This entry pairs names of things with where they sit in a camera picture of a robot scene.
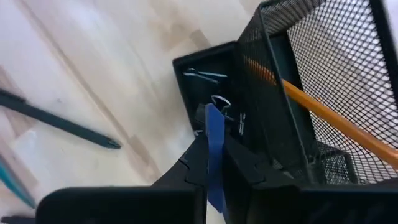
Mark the purple scissors with teal blades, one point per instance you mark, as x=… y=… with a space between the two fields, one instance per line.
x=15 y=183

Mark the small blue-violet eraser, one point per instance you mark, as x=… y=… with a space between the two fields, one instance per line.
x=215 y=140

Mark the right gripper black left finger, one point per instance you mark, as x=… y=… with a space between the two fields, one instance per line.
x=124 y=205

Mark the black mesh desk organizer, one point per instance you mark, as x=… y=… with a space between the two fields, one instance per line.
x=273 y=130

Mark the orange pencil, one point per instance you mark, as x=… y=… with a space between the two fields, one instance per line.
x=342 y=124

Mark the thin black pen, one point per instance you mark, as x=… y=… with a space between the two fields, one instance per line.
x=62 y=123

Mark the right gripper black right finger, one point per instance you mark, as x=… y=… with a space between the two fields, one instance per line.
x=311 y=205

